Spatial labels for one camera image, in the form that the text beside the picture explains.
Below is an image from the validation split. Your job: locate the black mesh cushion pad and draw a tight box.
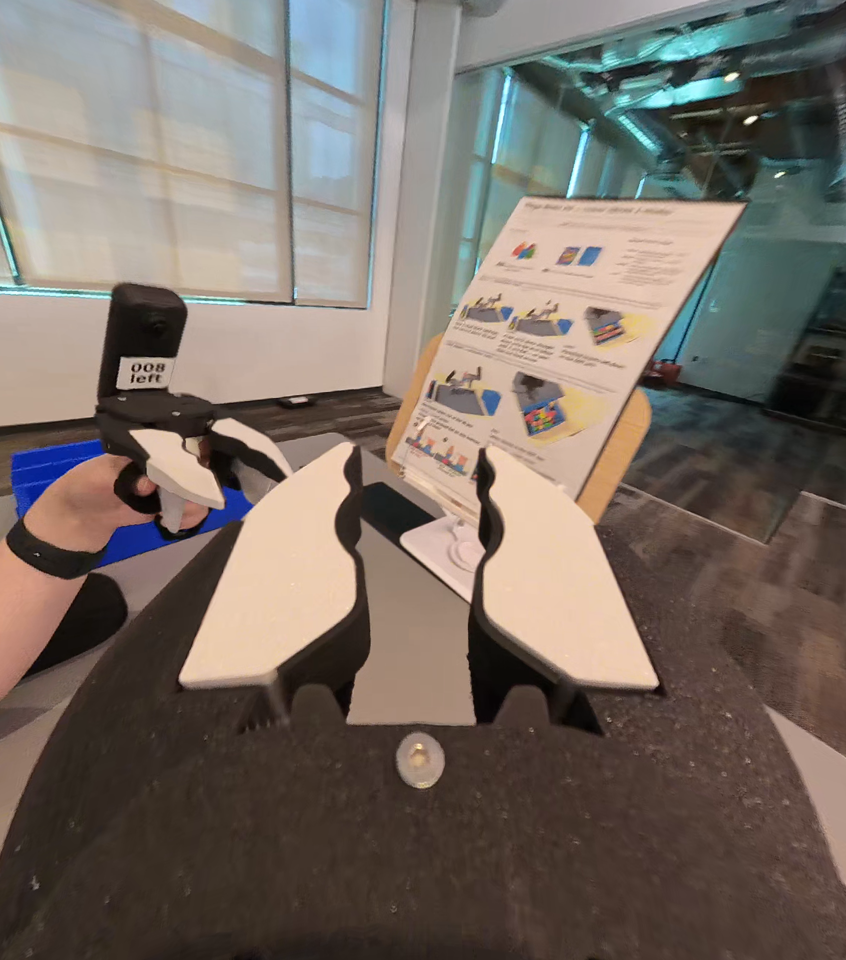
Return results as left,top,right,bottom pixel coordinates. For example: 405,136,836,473
29,573,130,676

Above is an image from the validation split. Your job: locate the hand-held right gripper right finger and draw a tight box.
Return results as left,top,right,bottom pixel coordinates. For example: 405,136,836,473
467,447,661,723

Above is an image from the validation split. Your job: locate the blue plastic bin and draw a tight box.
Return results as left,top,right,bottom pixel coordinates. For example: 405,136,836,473
10,438,257,569

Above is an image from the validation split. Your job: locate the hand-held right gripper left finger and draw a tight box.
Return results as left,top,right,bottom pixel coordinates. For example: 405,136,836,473
178,441,373,723

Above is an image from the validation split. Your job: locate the black rubber mat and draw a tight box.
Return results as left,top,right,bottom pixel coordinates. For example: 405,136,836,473
357,480,455,558

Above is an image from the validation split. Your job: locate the black wristband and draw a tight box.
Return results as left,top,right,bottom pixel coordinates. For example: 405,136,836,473
6,517,110,581

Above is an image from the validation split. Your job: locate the person's left hand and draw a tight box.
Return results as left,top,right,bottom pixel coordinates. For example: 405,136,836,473
24,452,163,555

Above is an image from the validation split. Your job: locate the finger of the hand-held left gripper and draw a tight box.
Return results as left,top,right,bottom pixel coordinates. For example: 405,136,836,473
129,427,227,511
209,417,295,501

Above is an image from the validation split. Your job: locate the window with blinds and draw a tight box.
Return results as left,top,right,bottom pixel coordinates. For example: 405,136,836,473
0,0,390,310

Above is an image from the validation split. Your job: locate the printed instruction sheet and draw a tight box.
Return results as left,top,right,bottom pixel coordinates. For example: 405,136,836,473
402,196,750,505

